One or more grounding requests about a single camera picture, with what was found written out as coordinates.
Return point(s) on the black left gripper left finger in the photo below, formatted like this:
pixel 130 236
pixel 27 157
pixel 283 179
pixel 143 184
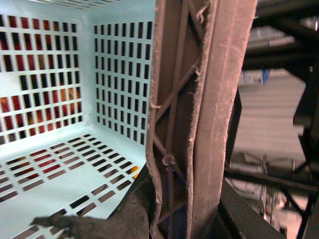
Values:
pixel 131 221

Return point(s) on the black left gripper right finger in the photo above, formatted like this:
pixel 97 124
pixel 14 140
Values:
pixel 243 221

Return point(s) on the light blue plastic basket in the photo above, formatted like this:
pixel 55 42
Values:
pixel 75 81

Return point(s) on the brown basket handle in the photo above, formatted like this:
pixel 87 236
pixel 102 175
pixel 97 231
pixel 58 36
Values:
pixel 198 53

